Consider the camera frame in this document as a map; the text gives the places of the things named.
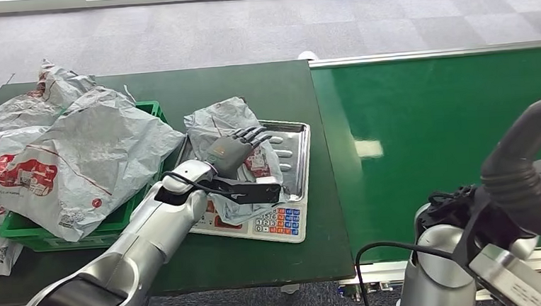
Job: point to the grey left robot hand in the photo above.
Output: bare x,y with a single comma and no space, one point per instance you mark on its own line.
226,152

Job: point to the small grey mailer package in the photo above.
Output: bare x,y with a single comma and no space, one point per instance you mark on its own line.
221,119

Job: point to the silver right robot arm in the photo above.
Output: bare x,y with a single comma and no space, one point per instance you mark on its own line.
438,278

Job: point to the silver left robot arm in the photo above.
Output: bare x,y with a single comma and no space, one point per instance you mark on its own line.
153,234

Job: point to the green conveyor belt machine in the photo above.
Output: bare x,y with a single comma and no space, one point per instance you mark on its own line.
414,115

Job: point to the electronic scale with steel tray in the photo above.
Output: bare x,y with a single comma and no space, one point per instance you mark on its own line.
295,169

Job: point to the dark green table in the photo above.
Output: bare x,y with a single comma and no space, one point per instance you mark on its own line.
247,83

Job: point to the small white round object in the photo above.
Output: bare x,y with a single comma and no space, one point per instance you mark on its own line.
308,55

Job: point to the large grey mailer red print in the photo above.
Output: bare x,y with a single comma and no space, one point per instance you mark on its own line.
92,153

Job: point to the white table foot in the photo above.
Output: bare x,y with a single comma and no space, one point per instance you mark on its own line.
290,289

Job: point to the crumpled grey mailer bag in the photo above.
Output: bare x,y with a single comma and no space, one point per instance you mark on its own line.
64,84

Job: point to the green plastic crate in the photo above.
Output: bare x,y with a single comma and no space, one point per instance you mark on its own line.
21,230

